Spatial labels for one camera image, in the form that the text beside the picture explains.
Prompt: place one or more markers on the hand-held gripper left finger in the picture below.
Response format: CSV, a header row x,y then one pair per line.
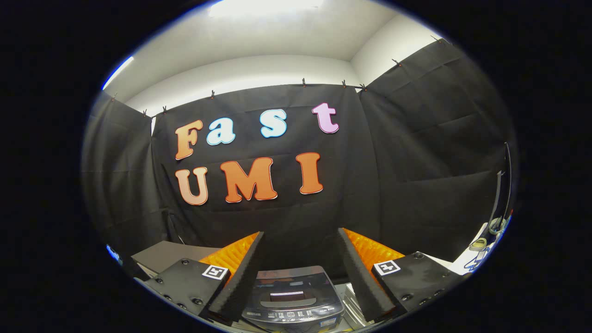
x,y
240,286

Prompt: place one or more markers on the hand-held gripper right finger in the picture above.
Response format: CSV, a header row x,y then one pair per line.
x,y
360,286

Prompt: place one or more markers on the grey board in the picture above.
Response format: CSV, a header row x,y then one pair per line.
x,y
171,254

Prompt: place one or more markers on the black backdrop cloth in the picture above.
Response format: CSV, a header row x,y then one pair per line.
x,y
286,222

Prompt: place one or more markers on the white sheet with blue print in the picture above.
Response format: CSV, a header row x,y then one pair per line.
x,y
469,261

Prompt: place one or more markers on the small yellow green object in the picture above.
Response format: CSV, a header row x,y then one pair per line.
x,y
478,244

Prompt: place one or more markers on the ceiling light panel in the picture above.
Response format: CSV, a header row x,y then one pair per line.
x,y
263,7

